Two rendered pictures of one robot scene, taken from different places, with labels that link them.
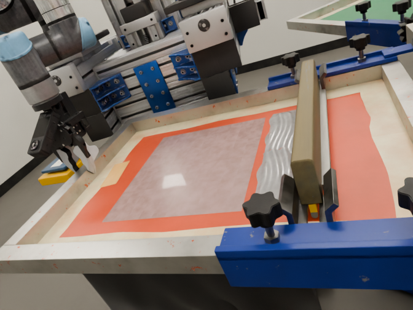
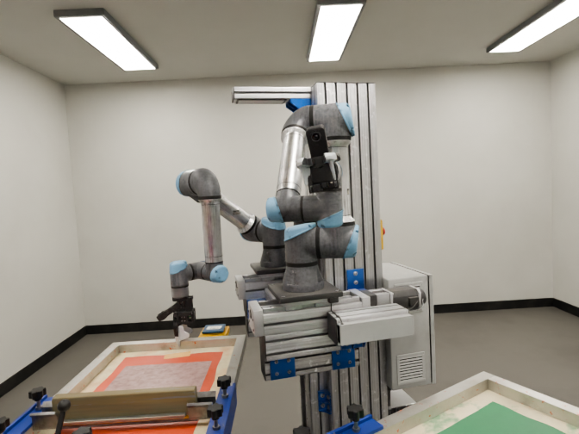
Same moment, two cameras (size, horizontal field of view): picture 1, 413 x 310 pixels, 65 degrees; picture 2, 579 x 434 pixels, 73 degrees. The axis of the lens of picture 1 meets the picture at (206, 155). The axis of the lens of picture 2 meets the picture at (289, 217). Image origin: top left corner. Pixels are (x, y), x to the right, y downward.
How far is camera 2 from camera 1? 151 cm
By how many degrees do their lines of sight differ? 64
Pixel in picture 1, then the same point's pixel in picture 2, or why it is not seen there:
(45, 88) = (174, 292)
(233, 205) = not seen: hidden behind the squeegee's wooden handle
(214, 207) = not seen: hidden behind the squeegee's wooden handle
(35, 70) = (174, 282)
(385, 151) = not seen: outside the picture
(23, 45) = (174, 269)
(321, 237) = (26, 419)
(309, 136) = (72, 396)
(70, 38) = (207, 274)
